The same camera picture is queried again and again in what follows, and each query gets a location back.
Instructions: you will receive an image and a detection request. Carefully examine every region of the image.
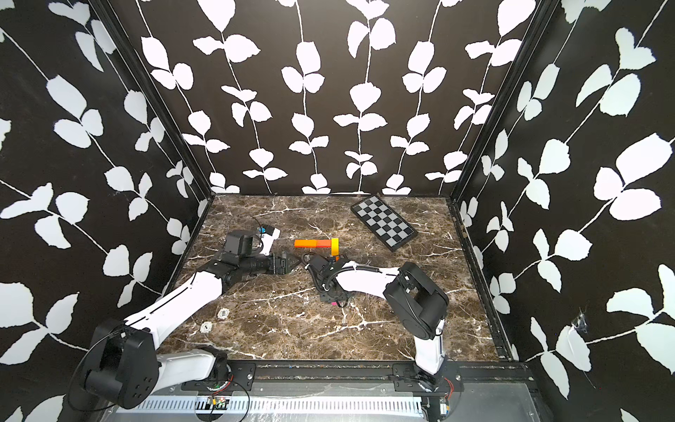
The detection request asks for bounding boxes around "orange block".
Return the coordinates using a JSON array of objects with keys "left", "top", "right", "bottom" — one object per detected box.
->
[{"left": 294, "top": 239, "right": 316, "bottom": 248}]

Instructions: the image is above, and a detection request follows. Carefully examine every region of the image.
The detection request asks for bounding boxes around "yellow block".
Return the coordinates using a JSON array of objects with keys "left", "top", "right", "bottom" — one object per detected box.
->
[{"left": 330, "top": 238, "right": 339, "bottom": 256}]

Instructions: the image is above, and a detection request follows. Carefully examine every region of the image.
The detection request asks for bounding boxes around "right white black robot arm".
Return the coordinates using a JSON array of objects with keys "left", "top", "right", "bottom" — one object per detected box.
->
[{"left": 302, "top": 253, "right": 449, "bottom": 376}]

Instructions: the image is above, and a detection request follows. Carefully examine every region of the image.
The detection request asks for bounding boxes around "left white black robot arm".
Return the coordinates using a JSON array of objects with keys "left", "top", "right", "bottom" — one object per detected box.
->
[{"left": 74, "top": 252, "right": 301, "bottom": 409}]

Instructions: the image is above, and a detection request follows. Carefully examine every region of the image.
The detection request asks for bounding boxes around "white round table sticker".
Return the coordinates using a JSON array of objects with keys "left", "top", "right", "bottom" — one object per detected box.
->
[{"left": 217, "top": 309, "right": 230, "bottom": 320}]

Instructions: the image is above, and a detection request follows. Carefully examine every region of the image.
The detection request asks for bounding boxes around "black white checkerboard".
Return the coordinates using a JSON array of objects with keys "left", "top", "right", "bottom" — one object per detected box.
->
[{"left": 351, "top": 195, "right": 418, "bottom": 252}]

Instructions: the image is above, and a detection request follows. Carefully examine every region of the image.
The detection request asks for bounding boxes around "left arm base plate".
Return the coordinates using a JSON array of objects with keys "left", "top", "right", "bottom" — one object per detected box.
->
[{"left": 180, "top": 360, "right": 256, "bottom": 394}]

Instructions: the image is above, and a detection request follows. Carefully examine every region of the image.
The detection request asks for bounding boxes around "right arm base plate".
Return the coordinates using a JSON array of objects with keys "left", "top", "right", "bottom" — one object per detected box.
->
[{"left": 390, "top": 360, "right": 464, "bottom": 395}]

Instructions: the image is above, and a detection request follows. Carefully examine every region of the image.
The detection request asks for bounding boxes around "white perforated cable strip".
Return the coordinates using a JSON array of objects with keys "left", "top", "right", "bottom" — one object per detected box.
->
[{"left": 116, "top": 396, "right": 425, "bottom": 418}]

